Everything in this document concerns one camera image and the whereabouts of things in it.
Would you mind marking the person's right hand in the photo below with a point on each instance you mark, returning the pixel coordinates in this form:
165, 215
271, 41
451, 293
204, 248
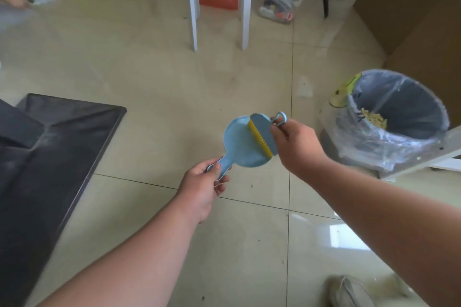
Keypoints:
297, 148

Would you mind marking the person's left hand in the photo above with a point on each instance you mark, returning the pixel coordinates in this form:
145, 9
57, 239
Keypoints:
196, 193

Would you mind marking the person's right thumb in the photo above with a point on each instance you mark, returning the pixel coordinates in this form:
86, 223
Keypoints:
278, 136

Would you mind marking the person's left thumb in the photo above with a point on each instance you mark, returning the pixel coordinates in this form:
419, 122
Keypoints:
210, 170

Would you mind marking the blue brush with yellow bristles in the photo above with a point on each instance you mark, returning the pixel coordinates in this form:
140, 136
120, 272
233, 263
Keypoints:
264, 130

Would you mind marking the blue mini dustpan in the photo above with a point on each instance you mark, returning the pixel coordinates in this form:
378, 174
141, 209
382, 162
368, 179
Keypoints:
239, 143

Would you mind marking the person's right forearm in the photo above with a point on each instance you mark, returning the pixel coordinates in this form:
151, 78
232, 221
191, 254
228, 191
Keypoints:
389, 224

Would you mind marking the person's left forearm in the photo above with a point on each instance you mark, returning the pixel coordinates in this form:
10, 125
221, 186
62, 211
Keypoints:
137, 263

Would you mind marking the green frog trash bin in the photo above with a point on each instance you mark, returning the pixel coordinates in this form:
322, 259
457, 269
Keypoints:
342, 92

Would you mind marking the clear plastic bin liner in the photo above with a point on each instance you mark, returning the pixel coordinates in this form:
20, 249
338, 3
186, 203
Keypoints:
363, 141

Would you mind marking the pale scraps of waste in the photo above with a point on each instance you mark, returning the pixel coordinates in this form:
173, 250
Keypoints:
374, 119

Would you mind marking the clear plastic box of items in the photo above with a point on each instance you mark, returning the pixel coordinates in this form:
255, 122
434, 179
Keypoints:
279, 2

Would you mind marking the white table leg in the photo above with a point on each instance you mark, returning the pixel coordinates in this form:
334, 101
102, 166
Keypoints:
245, 4
191, 4

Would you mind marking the white furniture bar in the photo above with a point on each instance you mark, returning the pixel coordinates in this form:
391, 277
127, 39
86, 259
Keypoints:
432, 159

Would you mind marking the person's grey shoe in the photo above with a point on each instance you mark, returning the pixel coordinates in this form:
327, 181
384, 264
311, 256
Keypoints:
349, 292

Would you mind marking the brown cardboard box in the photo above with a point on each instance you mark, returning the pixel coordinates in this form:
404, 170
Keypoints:
417, 11

